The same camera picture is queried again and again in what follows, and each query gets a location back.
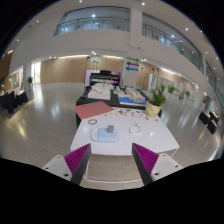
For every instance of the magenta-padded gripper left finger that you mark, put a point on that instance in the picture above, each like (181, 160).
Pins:
(75, 163)

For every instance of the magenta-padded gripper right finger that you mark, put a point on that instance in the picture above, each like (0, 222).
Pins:
(148, 163)

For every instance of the light blue power strip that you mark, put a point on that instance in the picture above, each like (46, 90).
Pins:
(100, 136)

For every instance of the small wooden disc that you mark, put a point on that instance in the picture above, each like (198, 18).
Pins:
(156, 119)
(146, 117)

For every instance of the white sheet with coloured stickers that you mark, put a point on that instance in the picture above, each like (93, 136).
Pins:
(128, 112)

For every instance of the potted plant in striped pot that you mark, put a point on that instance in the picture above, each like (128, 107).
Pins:
(152, 108)

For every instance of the pink flat board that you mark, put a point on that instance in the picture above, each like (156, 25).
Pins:
(93, 110)

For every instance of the blue-based architectural model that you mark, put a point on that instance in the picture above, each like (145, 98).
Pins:
(131, 100)

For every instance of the black display table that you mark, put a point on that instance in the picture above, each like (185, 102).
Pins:
(115, 100)

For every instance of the group of black chairs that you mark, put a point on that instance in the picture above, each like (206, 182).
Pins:
(208, 121)
(11, 100)

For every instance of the white architectural model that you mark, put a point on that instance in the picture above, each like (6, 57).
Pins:
(99, 92)

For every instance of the distant potted plant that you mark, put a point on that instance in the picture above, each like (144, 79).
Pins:
(171, 88)
(30, 80)

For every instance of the black piano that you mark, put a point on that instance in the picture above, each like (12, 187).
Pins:
(105, 80)

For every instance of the white signboard with arrows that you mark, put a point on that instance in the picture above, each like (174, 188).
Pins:
(131, 75)

